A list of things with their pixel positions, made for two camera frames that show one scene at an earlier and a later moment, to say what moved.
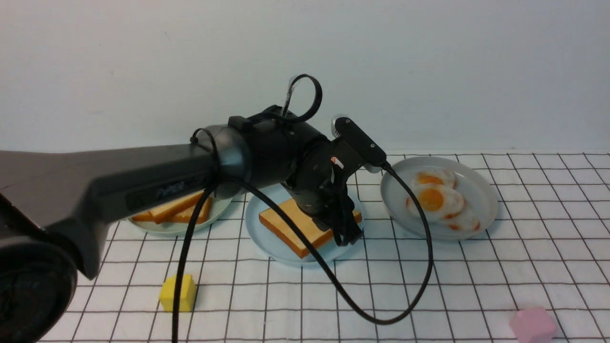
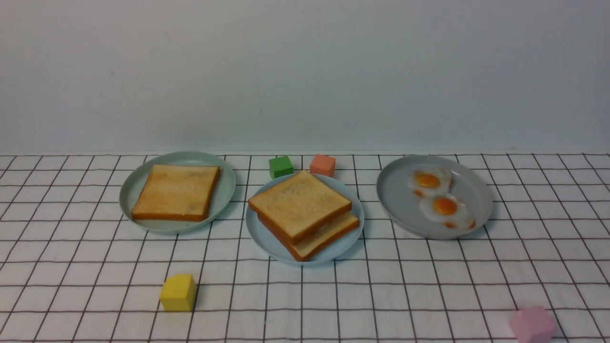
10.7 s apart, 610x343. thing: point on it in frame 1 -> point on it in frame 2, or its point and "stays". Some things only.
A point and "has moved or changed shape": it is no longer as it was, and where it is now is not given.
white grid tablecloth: (546, 245) stays
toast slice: (183, 211) has moved or changed shape
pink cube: (535, 325) stays
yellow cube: (167, 293) stays
